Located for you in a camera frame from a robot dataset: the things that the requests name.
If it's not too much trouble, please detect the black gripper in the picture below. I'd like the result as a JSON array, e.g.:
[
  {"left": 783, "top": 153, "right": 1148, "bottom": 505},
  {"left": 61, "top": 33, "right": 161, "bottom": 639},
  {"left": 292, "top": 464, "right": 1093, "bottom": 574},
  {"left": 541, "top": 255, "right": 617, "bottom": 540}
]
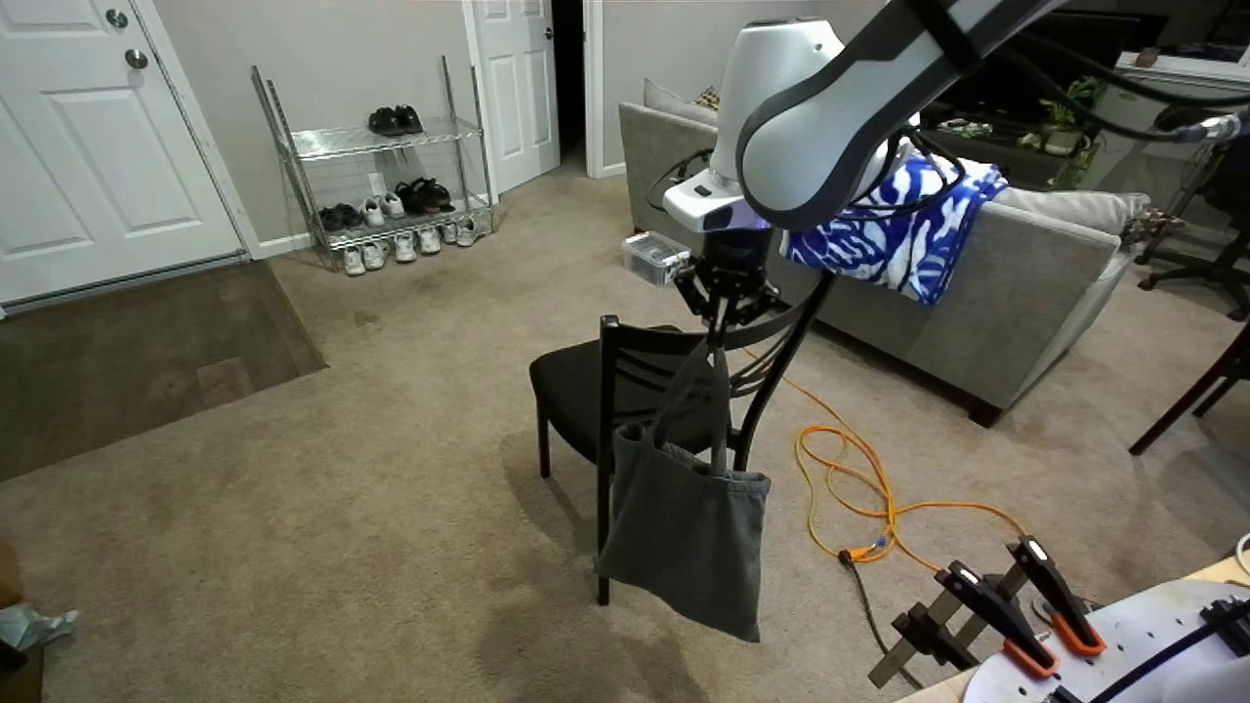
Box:
[{"left": 676, "top": 225, "right": 791, "bottom": 330}]

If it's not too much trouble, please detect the grey tote bag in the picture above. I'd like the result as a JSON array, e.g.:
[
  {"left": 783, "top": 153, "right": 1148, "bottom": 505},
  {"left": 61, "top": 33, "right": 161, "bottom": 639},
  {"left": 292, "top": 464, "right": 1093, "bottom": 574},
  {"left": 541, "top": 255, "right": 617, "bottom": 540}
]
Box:
[{"left": 593, "top": 318, "right": 772, "bottom": 646}]

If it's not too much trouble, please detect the black wooden chair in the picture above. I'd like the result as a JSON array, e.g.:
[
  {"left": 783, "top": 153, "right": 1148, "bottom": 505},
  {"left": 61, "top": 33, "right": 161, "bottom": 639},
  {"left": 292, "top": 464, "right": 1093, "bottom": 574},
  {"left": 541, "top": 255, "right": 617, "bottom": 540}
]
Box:
[{"left": 522, "top": 270, "right": 835, "bottom": 609}]

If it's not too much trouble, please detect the dark wooden chair leg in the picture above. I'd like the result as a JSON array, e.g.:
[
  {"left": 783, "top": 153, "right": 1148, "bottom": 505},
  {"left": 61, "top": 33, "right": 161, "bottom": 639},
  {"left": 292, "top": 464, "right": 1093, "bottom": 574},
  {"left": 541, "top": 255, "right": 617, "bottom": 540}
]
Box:
[{"left": 1130, "top": 324, "right": 1250, "bottom": 460}]

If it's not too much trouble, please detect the black office chair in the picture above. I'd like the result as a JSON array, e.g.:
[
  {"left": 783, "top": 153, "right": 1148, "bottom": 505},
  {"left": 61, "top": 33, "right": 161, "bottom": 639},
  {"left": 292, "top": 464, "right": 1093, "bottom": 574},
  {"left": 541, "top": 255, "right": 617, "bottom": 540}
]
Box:
[{"left": 1137, "top": 103, "right": 1250, "bottom": 324}]

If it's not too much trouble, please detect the clear plastic storage box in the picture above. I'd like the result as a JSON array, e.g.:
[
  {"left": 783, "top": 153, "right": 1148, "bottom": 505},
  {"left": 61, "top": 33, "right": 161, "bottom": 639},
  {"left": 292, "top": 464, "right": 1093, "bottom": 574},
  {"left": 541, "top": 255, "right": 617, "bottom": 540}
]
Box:
[{"left": 622, "top": 225, "right": 692, "bottom": 291}]

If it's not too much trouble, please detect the blue white patterned blanket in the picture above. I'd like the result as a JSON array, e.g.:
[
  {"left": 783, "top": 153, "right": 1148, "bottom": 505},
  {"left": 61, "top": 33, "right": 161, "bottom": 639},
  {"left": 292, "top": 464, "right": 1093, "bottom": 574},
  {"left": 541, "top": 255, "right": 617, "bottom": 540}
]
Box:
[{"left": 783, "top": 141, "right": 1011, "bottom": 314}]

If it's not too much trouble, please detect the white interior door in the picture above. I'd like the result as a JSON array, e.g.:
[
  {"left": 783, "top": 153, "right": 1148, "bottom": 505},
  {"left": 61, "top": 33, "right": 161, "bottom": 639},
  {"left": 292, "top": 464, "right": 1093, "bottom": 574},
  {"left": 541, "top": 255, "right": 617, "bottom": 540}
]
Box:
[{"left": 463, "top": 0, "right": 563, "bottom": 197}]

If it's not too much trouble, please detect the grey fabric sofa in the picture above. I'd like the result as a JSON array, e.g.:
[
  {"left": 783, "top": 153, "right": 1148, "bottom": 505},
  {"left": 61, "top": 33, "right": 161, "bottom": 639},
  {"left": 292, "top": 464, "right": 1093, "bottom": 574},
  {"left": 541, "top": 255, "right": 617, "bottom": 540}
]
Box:
[{"left": 617, "top": 93, "right": 1154, "bottom": 426}]

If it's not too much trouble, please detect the white high-top sneaker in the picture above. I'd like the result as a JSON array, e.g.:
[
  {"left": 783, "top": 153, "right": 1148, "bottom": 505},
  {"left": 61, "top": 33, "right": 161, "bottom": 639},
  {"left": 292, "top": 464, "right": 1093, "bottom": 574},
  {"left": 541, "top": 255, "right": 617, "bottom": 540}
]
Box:
[{"left": 363, "top": 171, "right": 407, "bottom": 225}]

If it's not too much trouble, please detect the green houseplant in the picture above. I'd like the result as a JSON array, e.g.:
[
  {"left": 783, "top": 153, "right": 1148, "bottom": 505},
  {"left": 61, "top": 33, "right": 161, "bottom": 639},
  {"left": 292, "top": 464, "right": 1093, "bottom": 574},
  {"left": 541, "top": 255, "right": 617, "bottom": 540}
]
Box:
[{"left": 1053, "top": 71, "right": 1137, "bottom": 141}]

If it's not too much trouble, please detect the black orange bar clamp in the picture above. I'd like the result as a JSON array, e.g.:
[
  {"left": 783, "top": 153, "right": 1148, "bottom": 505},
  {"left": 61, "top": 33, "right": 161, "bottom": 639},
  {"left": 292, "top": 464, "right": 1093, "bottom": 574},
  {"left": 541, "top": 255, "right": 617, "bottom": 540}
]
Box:
[
  {"left": 1006, "top": 531, "right": 1109, "bottom": 662},
  {"left": 932, "top": 557, "right": 1062, "bottom": 682}
]

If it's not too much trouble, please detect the white desk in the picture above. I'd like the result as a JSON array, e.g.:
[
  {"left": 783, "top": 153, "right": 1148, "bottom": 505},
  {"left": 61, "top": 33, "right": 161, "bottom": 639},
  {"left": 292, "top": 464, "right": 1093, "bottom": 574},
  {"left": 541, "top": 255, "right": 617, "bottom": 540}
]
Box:
[{"left": 1118, "top": 42, "right": 1250, "bottom": 93}]

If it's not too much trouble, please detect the grey robot mounting plate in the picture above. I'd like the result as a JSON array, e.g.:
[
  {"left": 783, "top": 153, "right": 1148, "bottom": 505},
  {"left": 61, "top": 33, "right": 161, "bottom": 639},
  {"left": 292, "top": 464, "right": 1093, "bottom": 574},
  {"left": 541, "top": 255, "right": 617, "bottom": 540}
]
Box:
[{"left": 959, "top": 574, "right": 1250, "bottom": 703}]

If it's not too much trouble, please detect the brown door mat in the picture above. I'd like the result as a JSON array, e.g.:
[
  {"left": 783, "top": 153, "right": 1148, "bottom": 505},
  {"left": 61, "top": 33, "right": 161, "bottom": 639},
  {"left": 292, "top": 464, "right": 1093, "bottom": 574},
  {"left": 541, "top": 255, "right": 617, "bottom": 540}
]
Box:
[{"left": 0, "top": 259, "right": 329, "bottom": 485}]

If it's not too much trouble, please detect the white six-panel entry door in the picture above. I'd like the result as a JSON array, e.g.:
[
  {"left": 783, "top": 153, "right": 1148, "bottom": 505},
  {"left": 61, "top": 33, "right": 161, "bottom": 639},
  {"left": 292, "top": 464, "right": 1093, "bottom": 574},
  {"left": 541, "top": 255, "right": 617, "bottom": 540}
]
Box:
[{"left": 0, "top": 0, "right": 249, "bottom": 307}]

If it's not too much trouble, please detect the crumpled grey wrap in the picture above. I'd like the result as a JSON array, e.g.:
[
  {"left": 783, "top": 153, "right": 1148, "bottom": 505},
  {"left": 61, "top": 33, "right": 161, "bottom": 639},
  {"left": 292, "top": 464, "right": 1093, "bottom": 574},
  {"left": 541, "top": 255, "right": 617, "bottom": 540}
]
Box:
[{"left": 0, "top": 603, "right": 83, "bottom": 655}]

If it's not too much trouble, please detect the orange extension cord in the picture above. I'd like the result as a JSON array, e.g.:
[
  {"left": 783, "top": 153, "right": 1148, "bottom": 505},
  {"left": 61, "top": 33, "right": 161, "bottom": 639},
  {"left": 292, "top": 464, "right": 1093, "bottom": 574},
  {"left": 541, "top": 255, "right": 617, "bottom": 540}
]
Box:
[{"left": 783, "top": 376, "right": 1029, "bottom": 577}]

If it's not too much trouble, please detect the black floor cable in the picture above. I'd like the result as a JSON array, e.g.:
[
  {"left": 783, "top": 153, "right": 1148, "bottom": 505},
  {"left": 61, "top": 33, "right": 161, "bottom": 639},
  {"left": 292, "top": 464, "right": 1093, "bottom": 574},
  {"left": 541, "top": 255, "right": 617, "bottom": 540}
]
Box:
[{"left": 839, "top": 552, "right": 912, "bottom": 689}]

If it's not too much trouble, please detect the silver wire shoe rack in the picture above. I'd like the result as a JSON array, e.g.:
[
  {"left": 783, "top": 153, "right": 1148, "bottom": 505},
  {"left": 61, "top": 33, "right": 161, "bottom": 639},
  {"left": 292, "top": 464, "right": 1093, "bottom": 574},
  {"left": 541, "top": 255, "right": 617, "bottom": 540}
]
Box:
[{"left": 245, "top": 52, "right": 498, "bottom": 283}]

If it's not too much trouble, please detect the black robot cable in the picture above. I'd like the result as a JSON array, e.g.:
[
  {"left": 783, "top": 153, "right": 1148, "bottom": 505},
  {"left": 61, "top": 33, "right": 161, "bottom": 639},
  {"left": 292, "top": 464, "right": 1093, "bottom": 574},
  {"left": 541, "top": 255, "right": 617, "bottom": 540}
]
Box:
[{"left": 893, "top": 22, "right": 1250, "bottom": 201}]

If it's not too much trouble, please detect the black strap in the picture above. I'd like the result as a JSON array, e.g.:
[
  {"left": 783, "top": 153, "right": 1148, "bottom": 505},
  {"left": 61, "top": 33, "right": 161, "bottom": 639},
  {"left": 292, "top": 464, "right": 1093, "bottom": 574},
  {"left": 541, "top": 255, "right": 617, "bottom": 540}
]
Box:
[{"left": 1085, "top": 609, "right": 1250, "bottom": 703}]

